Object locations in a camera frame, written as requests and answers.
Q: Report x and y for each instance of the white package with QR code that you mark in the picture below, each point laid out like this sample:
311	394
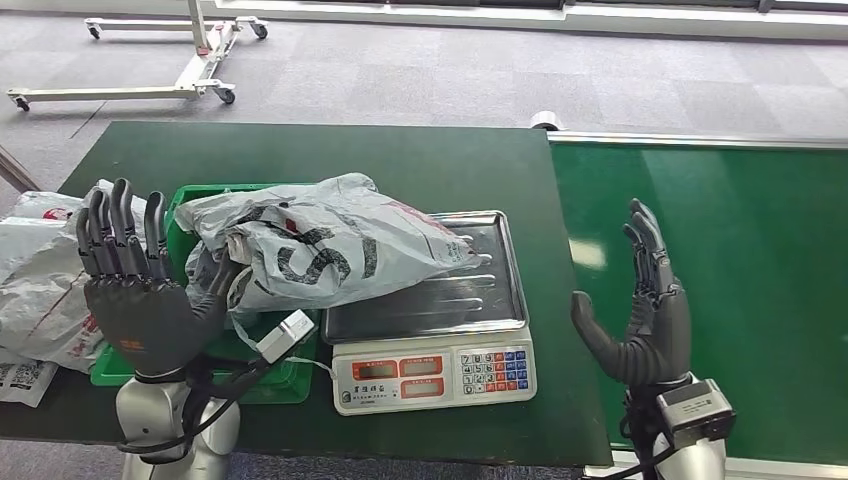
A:
23	381

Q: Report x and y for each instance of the green plastic crate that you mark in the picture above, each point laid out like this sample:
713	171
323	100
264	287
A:
285	384

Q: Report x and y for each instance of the white electronic weighing scale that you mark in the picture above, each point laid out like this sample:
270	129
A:
430	378

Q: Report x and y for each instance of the green conveyor belt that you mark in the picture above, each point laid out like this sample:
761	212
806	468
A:
762	232

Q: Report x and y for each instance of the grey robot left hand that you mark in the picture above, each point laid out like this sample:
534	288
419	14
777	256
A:
146	318

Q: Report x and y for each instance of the stainless steel scale tray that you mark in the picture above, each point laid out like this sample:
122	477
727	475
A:
464	305

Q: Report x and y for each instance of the white wheeled stand base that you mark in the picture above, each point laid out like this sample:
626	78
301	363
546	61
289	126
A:
199	73

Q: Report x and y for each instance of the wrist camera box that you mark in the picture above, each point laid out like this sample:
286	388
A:
696	411
285	336

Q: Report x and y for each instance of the brown slanted bar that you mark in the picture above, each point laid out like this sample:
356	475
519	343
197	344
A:
16	171

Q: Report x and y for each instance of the grey conveyor end roller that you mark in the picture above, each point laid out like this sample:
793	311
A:
547	122

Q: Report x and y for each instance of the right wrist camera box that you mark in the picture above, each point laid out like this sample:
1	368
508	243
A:
696	411

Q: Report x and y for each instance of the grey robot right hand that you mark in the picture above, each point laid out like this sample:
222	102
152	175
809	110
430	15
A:
662	338

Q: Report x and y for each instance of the silver conveyor side rail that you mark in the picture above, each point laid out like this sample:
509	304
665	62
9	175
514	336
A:
696	140

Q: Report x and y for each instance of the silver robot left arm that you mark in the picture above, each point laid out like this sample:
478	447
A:
142	417

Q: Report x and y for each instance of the white package with red logo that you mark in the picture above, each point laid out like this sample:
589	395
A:
30	225

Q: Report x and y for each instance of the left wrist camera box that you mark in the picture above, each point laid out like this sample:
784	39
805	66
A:
285	336

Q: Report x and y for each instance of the grey package with red print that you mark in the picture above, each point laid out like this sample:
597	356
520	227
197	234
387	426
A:
40	311

